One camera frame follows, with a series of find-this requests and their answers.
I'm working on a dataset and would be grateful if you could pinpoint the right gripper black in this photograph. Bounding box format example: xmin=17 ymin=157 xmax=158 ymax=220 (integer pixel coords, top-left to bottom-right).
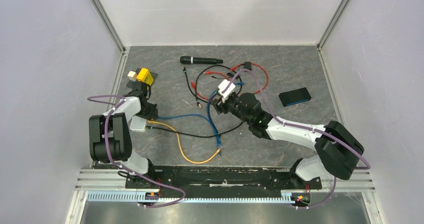
xmin=210 ymin=92 xmax=252 ymax=125

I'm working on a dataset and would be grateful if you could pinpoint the yellow ethernet cable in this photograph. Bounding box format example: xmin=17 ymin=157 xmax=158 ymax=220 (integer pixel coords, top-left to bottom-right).
xmin=147 ymin=120 xmax=222 ymax=165

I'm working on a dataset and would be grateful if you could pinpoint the white network switch box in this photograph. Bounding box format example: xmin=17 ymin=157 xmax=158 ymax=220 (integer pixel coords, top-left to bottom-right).
xmin=129 ymin=116 xmax=148 ymax=132

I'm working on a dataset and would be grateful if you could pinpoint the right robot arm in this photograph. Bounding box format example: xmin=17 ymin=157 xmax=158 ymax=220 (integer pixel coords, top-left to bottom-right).
xmin=211 ymin=93 xmax=365 ymax=188

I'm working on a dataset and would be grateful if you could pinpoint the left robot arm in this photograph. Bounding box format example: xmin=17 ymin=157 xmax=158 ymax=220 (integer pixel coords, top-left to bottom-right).
xmin=88 ymin=82 xmax=158 ymax=188

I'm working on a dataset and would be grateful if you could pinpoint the yellow toy brick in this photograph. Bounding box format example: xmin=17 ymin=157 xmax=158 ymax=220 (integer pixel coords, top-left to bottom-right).
xmin=136 ymin=68 xmax=155 ymax=86

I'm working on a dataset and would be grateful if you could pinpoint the cream toy brick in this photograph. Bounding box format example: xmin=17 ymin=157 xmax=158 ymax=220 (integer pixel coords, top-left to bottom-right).
xmin=127 ymin=71 xmax=138 ymax=81

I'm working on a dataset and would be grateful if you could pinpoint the black microphone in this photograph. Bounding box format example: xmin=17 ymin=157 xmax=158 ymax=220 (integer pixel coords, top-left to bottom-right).
xmin=180 ymin=56 xmax=224 ymax=65

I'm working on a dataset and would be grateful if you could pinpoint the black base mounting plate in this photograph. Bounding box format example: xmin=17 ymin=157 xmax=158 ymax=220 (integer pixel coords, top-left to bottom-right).
xmin=118 ymin=165 xmax=322 ymax=199

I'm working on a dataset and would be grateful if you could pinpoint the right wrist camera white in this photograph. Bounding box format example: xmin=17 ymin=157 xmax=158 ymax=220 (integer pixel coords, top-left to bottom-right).
xmin=217 ymin=80 xmax=236 ymax=103

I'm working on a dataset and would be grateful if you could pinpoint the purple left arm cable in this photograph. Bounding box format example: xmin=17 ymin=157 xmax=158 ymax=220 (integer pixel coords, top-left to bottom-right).
xmin=87 ymin=95 xmax=186 ymax=209

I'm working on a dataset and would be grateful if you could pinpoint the black cable loop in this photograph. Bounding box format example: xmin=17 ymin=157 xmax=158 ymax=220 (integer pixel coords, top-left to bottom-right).
xmin=182 ymin=64 xmax=247 ymax=109

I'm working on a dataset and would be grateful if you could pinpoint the red cable loop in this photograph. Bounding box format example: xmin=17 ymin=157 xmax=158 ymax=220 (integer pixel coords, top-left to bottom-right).
xmin=190 ymin=71 xmax=232 ymax=102

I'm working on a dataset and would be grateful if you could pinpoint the white cable duct strip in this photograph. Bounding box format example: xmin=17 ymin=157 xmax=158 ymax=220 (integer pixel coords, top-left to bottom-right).
xmin=87 ymin=191 xmax=295 ymax=204

